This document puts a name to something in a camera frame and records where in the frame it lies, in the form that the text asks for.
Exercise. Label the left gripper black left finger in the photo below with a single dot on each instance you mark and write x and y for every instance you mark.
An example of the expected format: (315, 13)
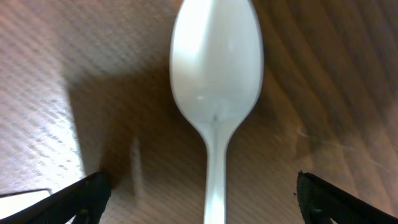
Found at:
(83, 202)

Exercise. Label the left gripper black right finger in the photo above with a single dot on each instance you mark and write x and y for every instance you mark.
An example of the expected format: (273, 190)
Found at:
(321, 202)

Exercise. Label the white plastic spoon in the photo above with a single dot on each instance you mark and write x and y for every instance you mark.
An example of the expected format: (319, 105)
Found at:
(216, 73)

